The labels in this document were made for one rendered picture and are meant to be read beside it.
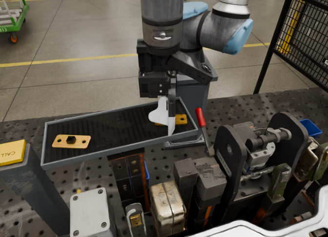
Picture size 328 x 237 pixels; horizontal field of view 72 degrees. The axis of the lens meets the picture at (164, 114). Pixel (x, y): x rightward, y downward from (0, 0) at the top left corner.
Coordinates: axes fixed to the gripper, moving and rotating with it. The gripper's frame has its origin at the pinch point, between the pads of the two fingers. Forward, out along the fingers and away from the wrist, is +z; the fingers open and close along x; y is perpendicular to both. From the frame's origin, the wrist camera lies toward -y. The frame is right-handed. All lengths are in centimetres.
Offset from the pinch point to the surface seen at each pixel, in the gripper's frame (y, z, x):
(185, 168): -3.3, 8.2, 11.1
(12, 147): 37.5, 2.0, 8.0
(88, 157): 19.2, 2.2, 11.3
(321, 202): -39.2, 17.8, 16.0
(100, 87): 71, 118, -172
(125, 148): 11.0, 1.9, 9.1
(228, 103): -38, 48, -59
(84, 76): 95, 118, -196
